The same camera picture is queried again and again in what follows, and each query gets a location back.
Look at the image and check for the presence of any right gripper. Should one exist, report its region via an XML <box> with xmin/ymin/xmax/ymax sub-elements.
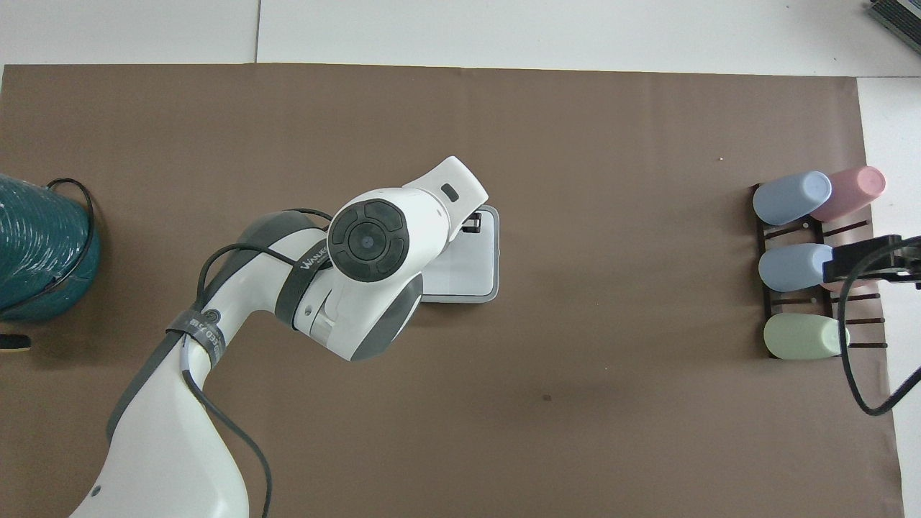
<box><xmin>822</xmin><ymin>235</ymin><xmax>921</xmax><ymax>288</ymax></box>

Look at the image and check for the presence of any grey square tray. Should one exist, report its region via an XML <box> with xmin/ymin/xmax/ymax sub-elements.
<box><xmin>420</xmin><ymin>205</ymin><xmax>501</xmax><ymax>304</ymax></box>

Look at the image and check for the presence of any blue cup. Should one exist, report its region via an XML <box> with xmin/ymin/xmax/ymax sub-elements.
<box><xmin>753</xmin><ymin>171</ymin><xmax>833</xmax><ymax>227</ymax></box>
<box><xmin>758</xmin><ymin>242</ymin><xmax>835</xmax><ymax>293</ymax></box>

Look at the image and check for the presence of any pink cup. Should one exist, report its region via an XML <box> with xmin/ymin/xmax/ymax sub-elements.
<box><xmin>810</xmin><ymin>165</ymin><xmax>887</xmax><ymax>223</ymax></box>

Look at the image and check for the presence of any green cup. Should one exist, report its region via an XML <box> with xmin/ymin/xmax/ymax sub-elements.
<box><xmin>763</xmin><ymin>313</ymin><xmax>851</xmax><ymax>360</ymax></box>

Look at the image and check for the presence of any dark cup rack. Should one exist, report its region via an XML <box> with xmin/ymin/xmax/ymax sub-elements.
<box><xmin>751</xmin><ymin>183</ymin><xmax>890</xmax><ymax>360</ymax></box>

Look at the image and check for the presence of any dark grey ribbed box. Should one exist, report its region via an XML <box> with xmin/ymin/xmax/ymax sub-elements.
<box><xmin>866</xmin><ymin>0</ymin><xmax>921</xmax><ymax>38</ymax></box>

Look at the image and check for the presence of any teal woven basket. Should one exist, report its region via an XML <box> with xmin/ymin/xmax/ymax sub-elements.
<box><xmin>0</xmin><ymin>173</ymin><xmax>102</xmax><ymax>323</ymax></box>

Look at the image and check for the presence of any black cable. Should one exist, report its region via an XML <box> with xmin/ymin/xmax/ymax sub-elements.
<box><xmin>835</xmin><ymin>241</ymin><xmax>921</xmax><ymax>417</ymax></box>
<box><xmin>180</xmin><ymin>207</ymin><xmax>335</xmax><ymax>518</ymax></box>

